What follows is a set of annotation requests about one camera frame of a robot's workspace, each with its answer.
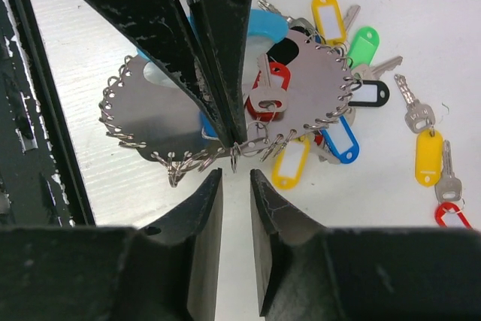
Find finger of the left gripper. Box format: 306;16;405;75
84;0;234;147
187;0;252;141

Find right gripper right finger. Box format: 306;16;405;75
250;169;480;320

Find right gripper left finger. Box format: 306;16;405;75
1;169;222;320

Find silver key holder blue handle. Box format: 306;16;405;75
98;8;364;189

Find red tag key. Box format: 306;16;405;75
434;140;472;229
246;53;291;122

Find blue tag key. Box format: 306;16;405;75
320;116;360;164

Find loose red tag key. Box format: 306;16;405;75
434;140;472;229

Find loose yellow tag key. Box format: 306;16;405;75
394;74;443;187

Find green tag key on ring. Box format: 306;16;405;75
348;26;403;80

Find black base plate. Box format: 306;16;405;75
1;0;95;227

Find black tag key on ring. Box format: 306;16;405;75
349;80;390;108

